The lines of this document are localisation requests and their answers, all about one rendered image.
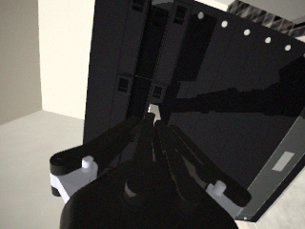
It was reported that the black server rack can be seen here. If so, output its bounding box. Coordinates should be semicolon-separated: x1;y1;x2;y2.
83;0;305;222

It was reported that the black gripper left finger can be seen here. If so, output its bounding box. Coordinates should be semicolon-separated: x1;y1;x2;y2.
50;104;155;205

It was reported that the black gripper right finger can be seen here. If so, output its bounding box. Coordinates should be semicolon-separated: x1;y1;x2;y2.
152;105;252;219

